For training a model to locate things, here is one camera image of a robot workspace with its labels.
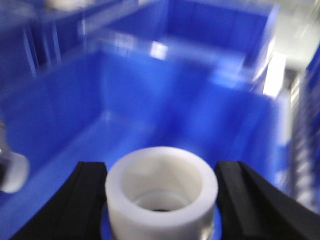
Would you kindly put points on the blue shelf box behind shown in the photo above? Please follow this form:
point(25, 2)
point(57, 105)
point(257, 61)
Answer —
point(244, 26)

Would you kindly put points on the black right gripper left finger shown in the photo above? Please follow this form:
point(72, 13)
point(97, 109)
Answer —
point(74, 212)

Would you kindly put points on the blue shelf box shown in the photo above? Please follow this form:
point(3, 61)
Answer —
point(99, 106)
point(244, 26)

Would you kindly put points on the metal valve with white cap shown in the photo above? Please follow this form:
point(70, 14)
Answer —
point(161, 193)

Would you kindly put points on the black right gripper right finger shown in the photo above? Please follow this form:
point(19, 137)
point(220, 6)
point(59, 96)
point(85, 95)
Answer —
point(251, 208)

